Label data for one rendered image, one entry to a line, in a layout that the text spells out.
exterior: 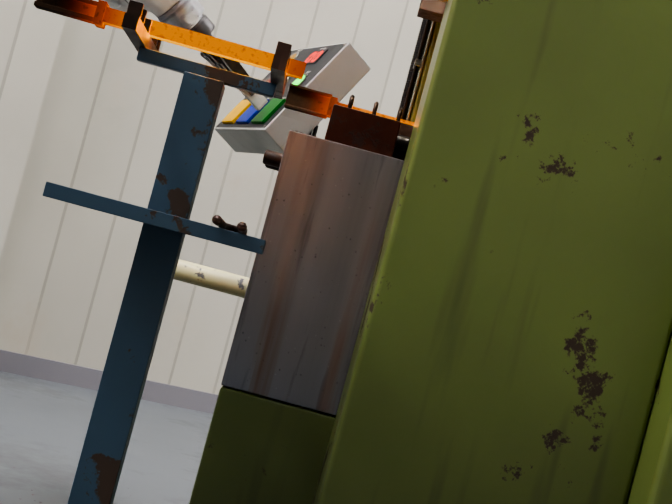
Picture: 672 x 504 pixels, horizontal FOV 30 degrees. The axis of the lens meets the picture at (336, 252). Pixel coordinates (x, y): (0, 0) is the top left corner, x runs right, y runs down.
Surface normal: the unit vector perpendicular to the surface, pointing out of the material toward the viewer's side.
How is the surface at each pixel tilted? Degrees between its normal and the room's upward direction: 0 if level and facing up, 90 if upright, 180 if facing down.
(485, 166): 90
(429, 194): 90
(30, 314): 90
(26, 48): 90
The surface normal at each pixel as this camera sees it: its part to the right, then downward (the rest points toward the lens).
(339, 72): 0.41, 0.10
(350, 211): 0.00, -0.01
